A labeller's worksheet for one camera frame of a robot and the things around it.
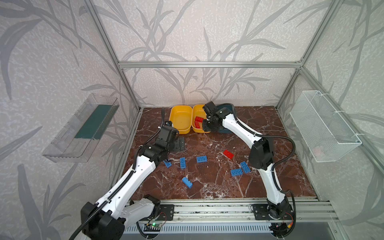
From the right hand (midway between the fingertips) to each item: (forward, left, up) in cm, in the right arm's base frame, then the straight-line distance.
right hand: (205, 124), depth 94 cm
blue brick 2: (-21, +14, -11) cm, 28 cm away
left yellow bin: (+19, +18, -14) cm, 30 cm away
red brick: (+14, +4, -12) cm, 19 cm away
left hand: (-14, +15, +8) cm, 22 cm away
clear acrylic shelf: (-25, +56, +20) cm, 64 cm away
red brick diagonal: (-15, -15, -12) cm, 25 cm away
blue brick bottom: (-33, +10, -11) cm, 36 cm away
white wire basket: (-22, -53, +20) cm, 60 cm away
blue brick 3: (-18, +2, -12) cm, 22 cm away
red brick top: (+9, +6, -12) cm, 17 cm away
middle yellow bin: (+17, +5, -10) cm, 20 cm away
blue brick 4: (-26, -18, -12) cm, 34 cm away
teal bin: (-8, -12, +23) cm, 27 cm away
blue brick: (-22, +23, -11) cm, 33 cm away
